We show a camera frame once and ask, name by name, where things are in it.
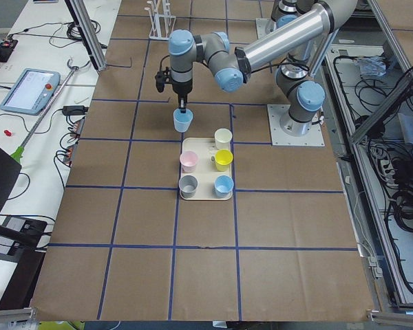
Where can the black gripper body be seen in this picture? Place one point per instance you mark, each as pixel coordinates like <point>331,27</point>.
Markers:
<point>182,89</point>

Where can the light blue plastic cup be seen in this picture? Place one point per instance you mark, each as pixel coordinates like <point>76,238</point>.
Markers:
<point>182,119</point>

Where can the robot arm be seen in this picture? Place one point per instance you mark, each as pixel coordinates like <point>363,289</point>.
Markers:
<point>304,38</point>

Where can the white plastic cup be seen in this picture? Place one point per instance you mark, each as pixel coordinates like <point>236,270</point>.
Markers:
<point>222,138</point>

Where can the pink plastic cup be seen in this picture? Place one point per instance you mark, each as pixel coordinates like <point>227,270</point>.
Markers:
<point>188,161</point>

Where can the yellow plastic cup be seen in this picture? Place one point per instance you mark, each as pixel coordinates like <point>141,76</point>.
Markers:
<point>223,159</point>

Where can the grey plastic cup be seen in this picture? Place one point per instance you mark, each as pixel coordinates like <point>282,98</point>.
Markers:
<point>188,185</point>

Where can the cream bunny tray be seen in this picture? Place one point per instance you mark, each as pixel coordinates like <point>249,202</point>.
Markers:
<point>205,171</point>

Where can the black power adapter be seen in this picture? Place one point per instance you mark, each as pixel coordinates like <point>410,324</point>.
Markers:
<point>74,110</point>

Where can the teach pendant tablet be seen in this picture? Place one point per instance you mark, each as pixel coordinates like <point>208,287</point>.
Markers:
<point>31,92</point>

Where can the metal grabber stick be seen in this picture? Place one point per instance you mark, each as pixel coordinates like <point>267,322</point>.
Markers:
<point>18,154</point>

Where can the white wire cup rack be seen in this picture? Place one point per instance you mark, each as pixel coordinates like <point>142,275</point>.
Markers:
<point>161,18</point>

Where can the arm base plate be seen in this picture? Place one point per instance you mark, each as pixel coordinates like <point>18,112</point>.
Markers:
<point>287,132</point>

